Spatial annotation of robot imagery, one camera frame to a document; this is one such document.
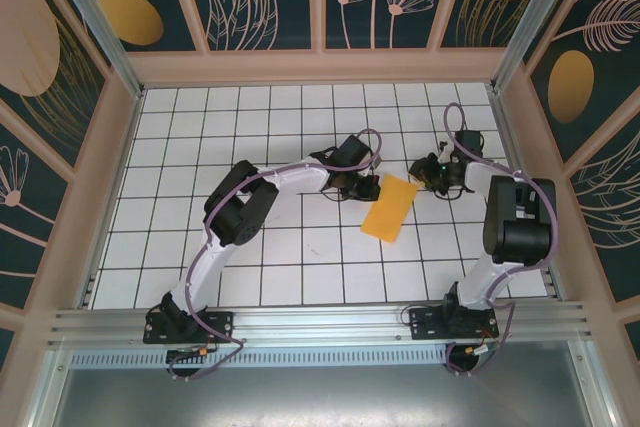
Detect yellow paper sheet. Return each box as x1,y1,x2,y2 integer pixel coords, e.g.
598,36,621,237
359,173,419,245

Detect grey metal sheet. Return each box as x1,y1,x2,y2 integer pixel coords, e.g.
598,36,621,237
29,365,616,427

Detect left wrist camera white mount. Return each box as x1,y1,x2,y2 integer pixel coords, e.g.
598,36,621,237
360,155,387,179

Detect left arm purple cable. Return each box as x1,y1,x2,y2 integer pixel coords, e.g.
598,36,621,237
169,127,385,382

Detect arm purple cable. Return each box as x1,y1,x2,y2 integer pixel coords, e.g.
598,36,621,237
169,127,385,382
444,101,559,378

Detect aluminium mounting rail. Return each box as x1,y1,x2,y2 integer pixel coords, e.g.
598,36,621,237
47,300,596,348

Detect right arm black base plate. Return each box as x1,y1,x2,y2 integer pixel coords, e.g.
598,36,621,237
408,307,501,343

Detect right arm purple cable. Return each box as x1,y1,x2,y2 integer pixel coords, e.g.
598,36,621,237
444,101,559,378

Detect slotted grey cable duct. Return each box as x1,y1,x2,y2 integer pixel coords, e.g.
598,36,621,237
69,350,451,368

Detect aluminium corner post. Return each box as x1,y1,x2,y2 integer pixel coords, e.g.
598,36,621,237
489,0,599,93
39,0,146,101

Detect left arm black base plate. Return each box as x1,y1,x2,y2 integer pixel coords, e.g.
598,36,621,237
143,310,236,346

